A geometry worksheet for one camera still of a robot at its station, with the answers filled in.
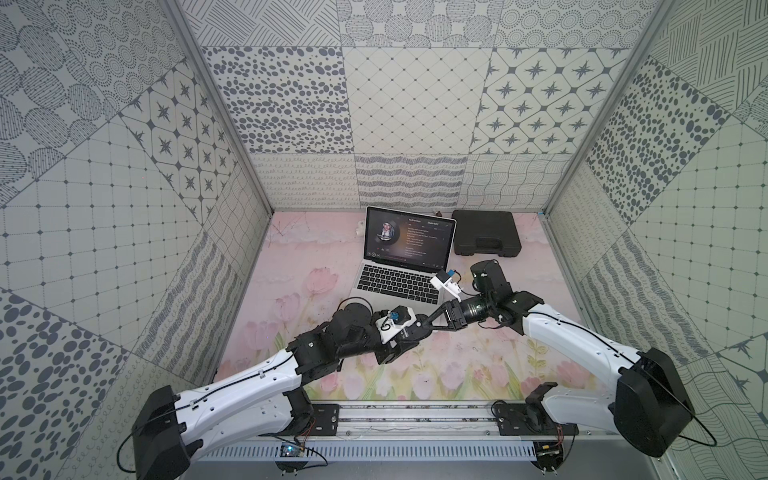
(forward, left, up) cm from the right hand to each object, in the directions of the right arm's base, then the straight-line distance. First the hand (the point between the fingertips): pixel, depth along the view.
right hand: (427, 329), depth 71 cm
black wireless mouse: (-1, +2, +2) cm, 3 cm away
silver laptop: (+33, +6, -11) cm, 35 cm away
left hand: (+1, +4, +2) cm, 4 cm away
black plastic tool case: (+43, -21, -13) cm, 50 cm away
